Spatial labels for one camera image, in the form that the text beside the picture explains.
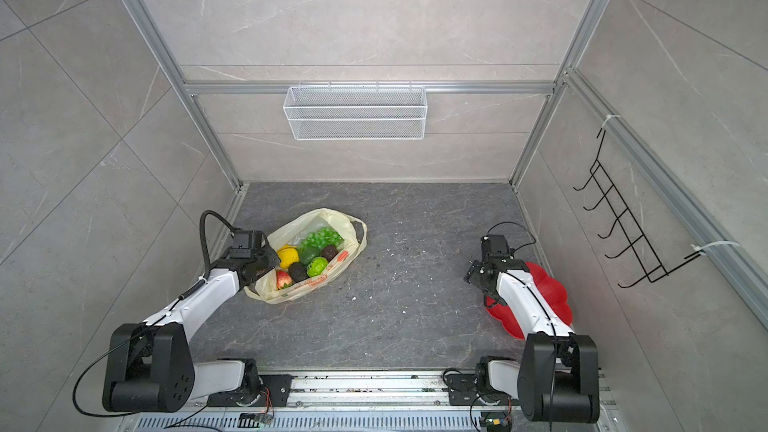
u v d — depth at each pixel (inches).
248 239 27.0
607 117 27.6
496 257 26.8
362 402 28.7
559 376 16.1
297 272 35.8
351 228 36.8
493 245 27.0
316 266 35.4
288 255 36.4
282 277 35.2
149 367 16.2
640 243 25.1
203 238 24.9
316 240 38.6
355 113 39.4
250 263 26.3
